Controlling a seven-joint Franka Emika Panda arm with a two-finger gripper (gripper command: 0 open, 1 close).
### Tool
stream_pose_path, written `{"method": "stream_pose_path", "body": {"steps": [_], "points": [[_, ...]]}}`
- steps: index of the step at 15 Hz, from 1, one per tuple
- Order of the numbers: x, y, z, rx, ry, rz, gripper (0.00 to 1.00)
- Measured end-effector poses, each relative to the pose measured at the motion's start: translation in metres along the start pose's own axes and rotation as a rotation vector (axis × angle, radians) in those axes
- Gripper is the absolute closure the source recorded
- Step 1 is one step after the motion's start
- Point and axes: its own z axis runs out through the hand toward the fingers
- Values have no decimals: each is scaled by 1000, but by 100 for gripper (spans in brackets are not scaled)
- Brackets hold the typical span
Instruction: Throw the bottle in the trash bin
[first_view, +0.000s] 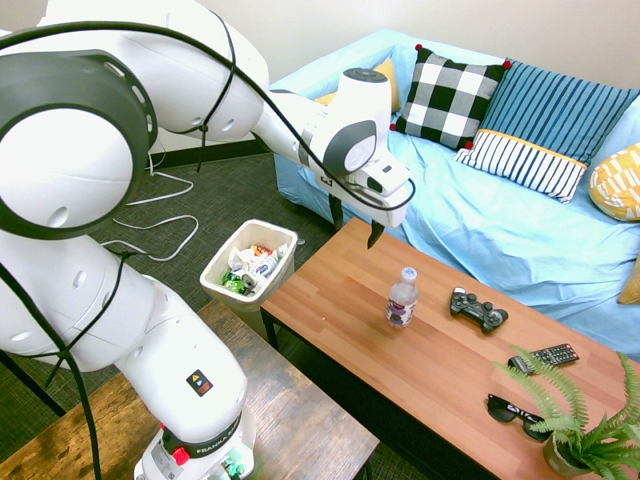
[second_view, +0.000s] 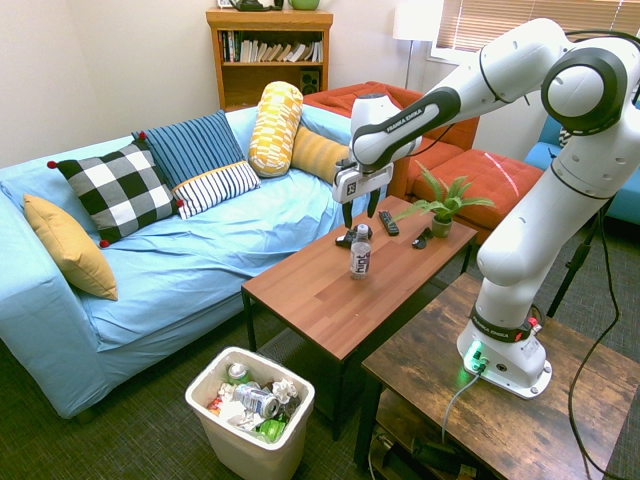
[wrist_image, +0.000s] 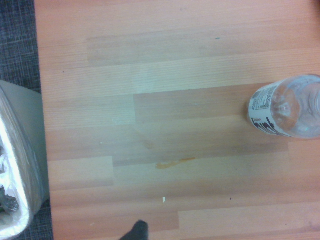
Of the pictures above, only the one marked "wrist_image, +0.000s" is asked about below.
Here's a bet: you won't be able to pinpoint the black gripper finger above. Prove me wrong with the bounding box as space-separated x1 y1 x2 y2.
119 219 150 240

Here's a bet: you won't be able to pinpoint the clear plastic bottle white label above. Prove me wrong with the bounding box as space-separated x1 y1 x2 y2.
247 73 320 140

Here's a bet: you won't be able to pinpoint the white plastic trash bin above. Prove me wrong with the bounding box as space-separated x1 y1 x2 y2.
0 79 52 239

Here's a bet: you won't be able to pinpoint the wooden coffee table black legs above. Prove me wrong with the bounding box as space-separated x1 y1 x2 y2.
33 0 320 240

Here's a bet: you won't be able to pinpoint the white crumpled tissue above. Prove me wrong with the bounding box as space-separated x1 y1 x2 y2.
0 149 16 199

